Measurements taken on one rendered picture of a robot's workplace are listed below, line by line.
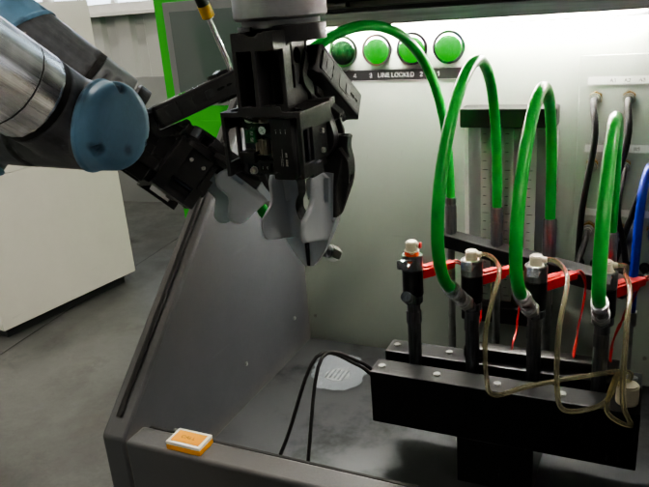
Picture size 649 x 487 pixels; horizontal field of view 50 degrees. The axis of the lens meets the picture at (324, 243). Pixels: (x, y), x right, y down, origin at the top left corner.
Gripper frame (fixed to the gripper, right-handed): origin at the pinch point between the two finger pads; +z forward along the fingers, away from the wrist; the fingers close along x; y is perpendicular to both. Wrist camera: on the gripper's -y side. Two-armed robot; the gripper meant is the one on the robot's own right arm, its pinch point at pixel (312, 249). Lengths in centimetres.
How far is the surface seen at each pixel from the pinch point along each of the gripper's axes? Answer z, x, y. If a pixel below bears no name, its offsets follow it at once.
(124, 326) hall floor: 125, -204, -186
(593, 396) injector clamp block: 26.9, 23.6, -26.4
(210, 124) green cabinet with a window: 38, -188, -261
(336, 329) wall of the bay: 40, -25, -57
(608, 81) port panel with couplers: -7, 22, -57
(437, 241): 3.1, 8.2, -12.9
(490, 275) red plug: 13.8, 10.0, -30.3
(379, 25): -17.8, -5.3, -34.6
